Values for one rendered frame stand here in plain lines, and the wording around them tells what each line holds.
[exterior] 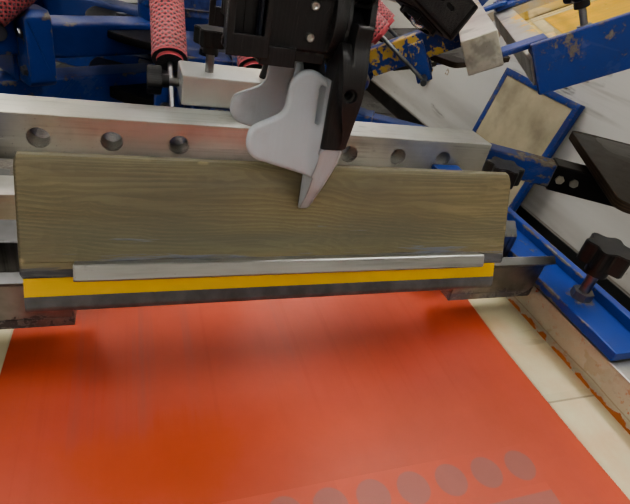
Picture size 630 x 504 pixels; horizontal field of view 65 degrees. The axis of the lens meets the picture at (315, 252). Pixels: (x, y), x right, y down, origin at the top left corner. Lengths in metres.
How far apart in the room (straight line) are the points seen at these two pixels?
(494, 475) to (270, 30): 0.32
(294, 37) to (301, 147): 0.06
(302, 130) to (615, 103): 2.52
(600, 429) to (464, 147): 0.39
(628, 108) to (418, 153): 2.11
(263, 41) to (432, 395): 0.29
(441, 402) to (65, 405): 0.27
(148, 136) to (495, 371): 0.41
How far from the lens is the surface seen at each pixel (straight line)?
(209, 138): 0.57
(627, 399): 0.49
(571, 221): 2.87
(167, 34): 0.78
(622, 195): 1.03
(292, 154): 0.31
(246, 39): 0.28
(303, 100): 0.31
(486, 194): 0.43
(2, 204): 0.54
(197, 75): 0.61
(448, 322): 0.50
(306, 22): 0.30
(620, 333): 0.51
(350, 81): 0.29
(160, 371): 0.39
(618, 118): 2.75
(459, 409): 0.42
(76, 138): 0.57
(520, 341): 0.52
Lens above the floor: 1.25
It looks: 33 degrees down
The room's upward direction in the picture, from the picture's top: 13 degrees clockwise
